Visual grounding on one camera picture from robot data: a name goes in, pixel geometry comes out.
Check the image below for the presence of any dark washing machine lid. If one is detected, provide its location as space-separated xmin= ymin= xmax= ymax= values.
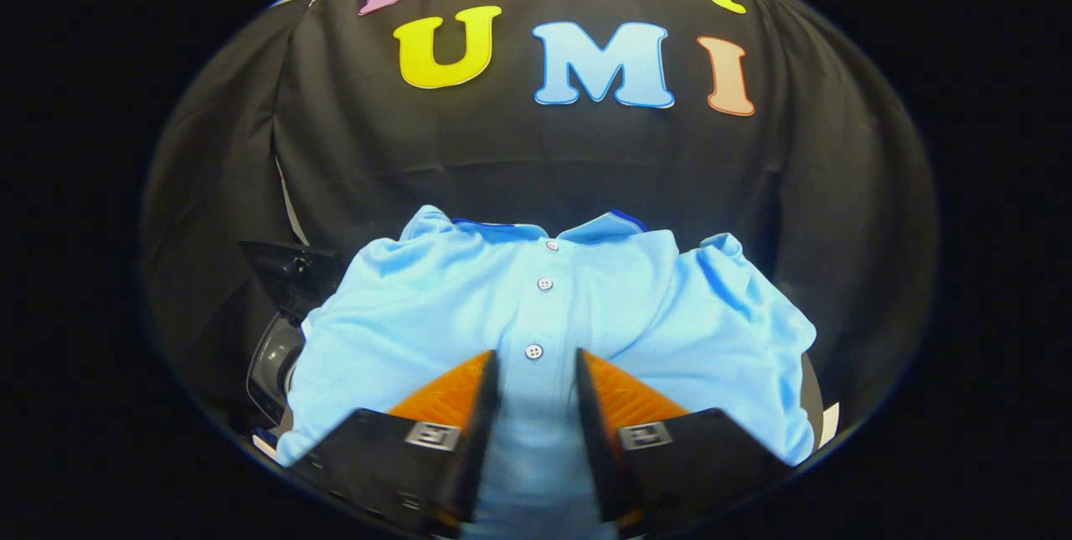
xmin=239 ymin=240 xmax=343 ymax=323

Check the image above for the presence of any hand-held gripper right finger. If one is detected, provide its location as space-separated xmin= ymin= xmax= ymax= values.
xmin=575 ymin=347 xmax=796 ymax=537

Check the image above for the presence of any black backdrop cloth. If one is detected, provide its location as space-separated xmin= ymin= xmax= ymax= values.
xmin=138 ymin=0 xmax=941 ymax=440

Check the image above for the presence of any light blue polo shirt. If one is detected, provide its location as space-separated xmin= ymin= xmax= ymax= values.
xmin=275 ymin=205 xmax=818 ymax=540

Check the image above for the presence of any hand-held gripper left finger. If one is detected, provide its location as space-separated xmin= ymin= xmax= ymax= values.
xmin=289 ymin=349 xmax=502 ymax=537

